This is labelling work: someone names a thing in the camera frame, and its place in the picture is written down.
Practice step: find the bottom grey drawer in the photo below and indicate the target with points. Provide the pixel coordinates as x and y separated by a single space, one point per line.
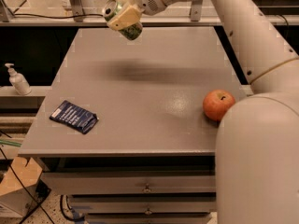
149 219

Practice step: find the green soda can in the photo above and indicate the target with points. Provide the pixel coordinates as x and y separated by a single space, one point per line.
111 10

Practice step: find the dark blue snack packet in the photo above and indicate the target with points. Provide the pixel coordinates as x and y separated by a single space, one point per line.
74 116

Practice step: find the right metal bracket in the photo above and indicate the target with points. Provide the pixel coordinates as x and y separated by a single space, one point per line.
196 10

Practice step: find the grey drawer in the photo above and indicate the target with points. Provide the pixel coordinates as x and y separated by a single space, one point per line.
149 219
143 204
130 182

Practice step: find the metal bracket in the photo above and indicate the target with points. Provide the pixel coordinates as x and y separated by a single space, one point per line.
196 10
77 10

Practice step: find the red apple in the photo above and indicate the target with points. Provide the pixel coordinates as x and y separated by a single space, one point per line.
216 103

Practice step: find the grey drawer cabinet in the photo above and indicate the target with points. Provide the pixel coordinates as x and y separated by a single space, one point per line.
148 98

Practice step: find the left metal bracket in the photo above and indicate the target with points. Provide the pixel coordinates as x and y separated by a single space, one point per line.
77 10

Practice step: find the white pump dispenser bottle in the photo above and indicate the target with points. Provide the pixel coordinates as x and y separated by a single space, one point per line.
17 80

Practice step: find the middle grey drawer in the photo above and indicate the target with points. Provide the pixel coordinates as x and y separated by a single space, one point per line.
143 204

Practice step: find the long grey shelf rail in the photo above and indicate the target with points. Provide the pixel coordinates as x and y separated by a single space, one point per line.
147 21

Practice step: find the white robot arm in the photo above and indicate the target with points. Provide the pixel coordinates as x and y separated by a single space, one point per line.
257 144

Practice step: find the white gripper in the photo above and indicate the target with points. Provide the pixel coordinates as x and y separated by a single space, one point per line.
146 0

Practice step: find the top grey drawer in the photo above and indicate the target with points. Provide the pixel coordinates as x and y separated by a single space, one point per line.
130 182

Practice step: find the cardboard box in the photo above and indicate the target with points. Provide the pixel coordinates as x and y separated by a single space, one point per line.
18 187

